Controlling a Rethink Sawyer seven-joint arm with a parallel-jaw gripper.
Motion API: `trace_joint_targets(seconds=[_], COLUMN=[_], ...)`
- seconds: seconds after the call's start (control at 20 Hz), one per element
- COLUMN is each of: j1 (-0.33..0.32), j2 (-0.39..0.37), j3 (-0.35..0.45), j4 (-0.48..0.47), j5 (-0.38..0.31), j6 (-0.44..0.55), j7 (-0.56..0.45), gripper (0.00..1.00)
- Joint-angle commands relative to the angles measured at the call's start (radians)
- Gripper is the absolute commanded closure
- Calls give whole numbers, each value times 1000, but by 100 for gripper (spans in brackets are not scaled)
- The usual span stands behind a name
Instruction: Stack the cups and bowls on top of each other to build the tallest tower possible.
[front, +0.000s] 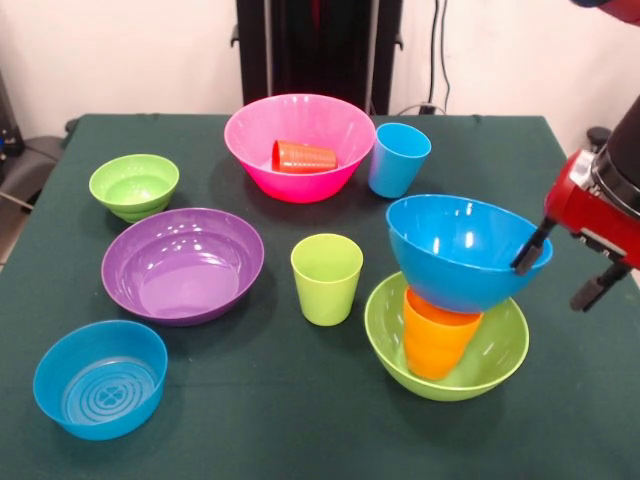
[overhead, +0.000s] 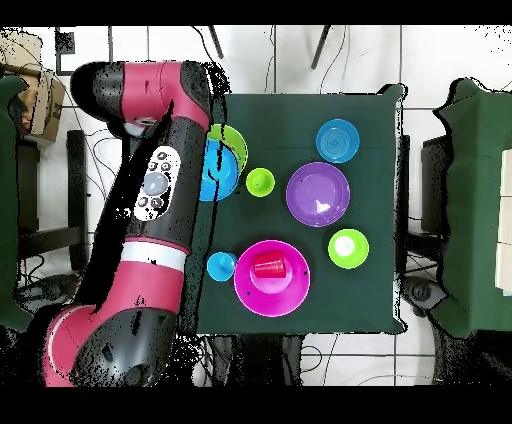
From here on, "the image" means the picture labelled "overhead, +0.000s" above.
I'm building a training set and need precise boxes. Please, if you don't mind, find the pink plastic bowl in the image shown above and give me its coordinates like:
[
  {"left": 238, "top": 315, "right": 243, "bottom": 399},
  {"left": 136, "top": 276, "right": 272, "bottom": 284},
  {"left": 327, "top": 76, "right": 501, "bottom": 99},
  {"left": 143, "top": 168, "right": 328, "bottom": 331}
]
[{"left": 232, "top": 239, "right": 312, "bottom": 318}]

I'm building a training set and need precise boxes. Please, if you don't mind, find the green cloth side table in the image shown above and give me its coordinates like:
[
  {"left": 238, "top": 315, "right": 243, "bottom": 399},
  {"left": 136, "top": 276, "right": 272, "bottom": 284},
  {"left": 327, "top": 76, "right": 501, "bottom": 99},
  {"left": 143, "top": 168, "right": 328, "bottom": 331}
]
[
  {"left": 431, "top": 77, "right": 512, "bottom": 339},
  {"left": 0, "top": 73, "right": 38, "bottom": 333}
]

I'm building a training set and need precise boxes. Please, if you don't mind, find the green plastic cup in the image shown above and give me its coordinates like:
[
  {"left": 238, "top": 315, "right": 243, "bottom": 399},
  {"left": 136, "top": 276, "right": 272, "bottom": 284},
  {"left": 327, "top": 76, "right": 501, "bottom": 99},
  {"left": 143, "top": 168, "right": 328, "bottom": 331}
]
[{"left": 245, "top": 167, "right": 276, "bottom": 198}]

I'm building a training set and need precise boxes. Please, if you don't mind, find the blue plastic cup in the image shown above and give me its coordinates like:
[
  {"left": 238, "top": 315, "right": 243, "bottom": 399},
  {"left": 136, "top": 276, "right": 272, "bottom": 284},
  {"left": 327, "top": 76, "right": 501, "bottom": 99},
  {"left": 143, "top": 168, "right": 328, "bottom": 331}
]
[{"left": 206, "top": 251, "right": 238, "bottom": 283}]

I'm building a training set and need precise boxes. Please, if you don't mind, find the black square frame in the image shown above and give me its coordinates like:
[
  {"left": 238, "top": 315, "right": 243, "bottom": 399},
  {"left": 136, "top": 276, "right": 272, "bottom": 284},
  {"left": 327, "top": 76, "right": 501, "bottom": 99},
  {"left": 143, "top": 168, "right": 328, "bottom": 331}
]
[{"left": 54, "top": 26, "right": 115, "bottom": 76}]

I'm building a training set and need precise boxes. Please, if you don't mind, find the purple plastic bowl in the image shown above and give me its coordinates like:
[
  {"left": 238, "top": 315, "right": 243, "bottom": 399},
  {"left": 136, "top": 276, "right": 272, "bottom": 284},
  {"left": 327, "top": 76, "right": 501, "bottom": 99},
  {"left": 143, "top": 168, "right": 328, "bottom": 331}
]
[{"left": 285, "top": 161, "right": 352, "bottom": 228}]

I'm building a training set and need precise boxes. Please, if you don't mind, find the red plastic cup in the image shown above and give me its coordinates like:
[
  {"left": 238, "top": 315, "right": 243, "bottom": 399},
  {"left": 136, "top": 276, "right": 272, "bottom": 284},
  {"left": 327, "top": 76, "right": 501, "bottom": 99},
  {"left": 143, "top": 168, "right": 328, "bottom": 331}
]
[{"left": 252, "top": 251, "right": 288, "bottom": 280}]

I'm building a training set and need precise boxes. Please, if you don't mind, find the large green plastic bowl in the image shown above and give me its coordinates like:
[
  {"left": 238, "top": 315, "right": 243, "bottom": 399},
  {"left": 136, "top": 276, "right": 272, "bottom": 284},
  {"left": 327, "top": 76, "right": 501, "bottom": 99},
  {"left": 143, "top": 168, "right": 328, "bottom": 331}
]
[{"left": 207, "top": 123, "right": 250, "bottom": 175}]

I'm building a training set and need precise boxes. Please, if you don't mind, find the grey pedestal foot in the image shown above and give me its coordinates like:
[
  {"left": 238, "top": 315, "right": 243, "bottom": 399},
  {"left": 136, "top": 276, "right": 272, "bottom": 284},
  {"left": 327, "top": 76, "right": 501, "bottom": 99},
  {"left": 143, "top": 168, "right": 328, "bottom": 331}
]
[
  {"left": 17, "top": 272, "right": 81, "bottom": 317},
  {"left": 400, "top": 274, "right": 448, "bottom": 318}
]

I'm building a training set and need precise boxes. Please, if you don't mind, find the dark green tablecloth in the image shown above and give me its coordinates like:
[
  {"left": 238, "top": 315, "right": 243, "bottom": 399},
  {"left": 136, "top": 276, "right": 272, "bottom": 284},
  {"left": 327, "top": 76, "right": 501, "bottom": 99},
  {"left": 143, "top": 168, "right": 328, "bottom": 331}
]
[{"left": 179, "top": 82, "right": 408, "bottom": 336}]

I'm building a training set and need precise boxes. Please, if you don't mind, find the small green ribbed bowl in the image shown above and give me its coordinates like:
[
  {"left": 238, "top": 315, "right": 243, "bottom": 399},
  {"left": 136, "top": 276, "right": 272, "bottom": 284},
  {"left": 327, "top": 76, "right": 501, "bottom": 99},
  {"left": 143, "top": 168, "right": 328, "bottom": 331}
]
[{"left": 327, "top": 228, "right": 370, "bottom": 270}]

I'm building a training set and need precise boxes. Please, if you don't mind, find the cardboard box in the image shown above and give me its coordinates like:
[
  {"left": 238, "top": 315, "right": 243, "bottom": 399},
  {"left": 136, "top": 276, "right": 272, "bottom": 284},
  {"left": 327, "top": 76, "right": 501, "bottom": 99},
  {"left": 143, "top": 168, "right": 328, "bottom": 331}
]
[
  {"left": 15, "top": 67, "right": 68, "bottom": 144},
  {"left": 0, "top": 30, "right": 43, "bottom": 75}
]

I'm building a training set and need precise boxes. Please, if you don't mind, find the black metal stand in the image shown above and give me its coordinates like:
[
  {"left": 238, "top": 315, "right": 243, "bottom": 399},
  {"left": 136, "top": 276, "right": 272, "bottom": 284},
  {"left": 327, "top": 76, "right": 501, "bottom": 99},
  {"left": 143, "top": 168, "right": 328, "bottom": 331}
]
[{"left": 17, "top": 129, "right": 90, "bottom": 272}]

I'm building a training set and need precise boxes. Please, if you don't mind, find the small blue patterned bowl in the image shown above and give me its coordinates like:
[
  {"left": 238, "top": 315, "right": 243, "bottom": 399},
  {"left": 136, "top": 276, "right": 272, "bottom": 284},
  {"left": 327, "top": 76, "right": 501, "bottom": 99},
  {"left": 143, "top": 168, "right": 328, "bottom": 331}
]
[{"left": 315, "top": 118, "right": 361, "bottom": 165}]

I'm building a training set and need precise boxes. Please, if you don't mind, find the large blue plastic bowl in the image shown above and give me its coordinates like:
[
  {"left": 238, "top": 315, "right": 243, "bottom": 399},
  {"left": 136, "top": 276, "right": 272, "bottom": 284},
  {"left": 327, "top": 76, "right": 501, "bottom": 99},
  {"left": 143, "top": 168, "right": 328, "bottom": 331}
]
[{"left": 198, "top": 138, "right": 242, "bottom": 203}]

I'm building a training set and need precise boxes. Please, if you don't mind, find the black tripod leg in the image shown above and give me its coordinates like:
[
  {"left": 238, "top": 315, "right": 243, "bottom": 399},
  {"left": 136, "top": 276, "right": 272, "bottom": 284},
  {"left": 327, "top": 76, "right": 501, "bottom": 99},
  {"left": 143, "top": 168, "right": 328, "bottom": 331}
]
[
  {"left": 310, "top": 25, "right": 333, "bottom": 70},
  {"left": 206, "top": 25, "right": 225, "bottom": 60}
]

